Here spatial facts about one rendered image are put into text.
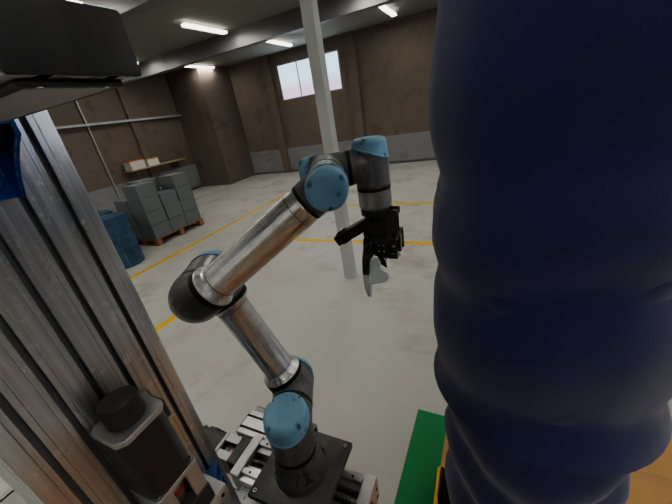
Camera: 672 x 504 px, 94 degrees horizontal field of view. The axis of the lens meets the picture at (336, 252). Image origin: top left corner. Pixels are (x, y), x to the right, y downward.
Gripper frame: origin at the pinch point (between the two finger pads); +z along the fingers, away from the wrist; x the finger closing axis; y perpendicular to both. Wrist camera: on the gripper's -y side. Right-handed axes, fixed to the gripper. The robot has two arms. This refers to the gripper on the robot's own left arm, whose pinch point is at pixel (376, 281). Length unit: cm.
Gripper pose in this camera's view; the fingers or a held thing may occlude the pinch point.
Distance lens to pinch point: 81.7
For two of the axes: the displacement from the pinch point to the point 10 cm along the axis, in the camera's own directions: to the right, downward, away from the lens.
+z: 1.5, 9.0, 4.1
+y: 9.0, 0.4, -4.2
